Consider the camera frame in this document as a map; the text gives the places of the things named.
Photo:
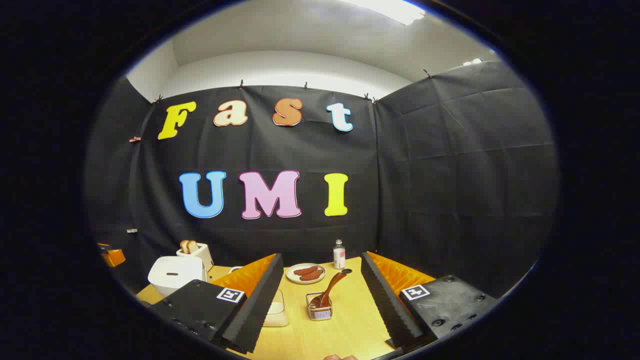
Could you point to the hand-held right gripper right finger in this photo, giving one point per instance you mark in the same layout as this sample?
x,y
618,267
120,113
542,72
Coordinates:
x,y
387,305

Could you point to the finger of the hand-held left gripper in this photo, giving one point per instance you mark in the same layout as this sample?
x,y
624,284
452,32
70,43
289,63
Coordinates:
x,y
114,257

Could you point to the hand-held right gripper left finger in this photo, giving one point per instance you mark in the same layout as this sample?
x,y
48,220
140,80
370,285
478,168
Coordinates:
x,y
260,305

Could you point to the clear plastic rice container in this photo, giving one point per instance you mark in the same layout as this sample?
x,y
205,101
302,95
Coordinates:
x,y
277,312

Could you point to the white rice cooker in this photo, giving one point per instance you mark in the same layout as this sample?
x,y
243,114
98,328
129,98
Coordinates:
x,y
172,275

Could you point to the brown wooden spoon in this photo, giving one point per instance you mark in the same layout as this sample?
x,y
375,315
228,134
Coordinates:
x,y
327,292

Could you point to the white round plate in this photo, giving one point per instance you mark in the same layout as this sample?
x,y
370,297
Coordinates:
x,y
292,277

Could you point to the red sausage piece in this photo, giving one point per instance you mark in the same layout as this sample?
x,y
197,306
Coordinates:
x,y
305,271
312,276

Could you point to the clear bottle with pink label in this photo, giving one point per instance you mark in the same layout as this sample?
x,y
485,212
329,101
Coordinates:
x,y
339,257

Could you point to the toast slice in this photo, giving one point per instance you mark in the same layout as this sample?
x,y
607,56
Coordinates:
x,y
193,246
184,246

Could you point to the white toaster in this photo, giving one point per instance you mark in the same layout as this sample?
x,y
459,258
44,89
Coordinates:
x,y
202,255

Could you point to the black backdrop cloth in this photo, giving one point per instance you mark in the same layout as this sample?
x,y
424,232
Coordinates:
x,y
450,175

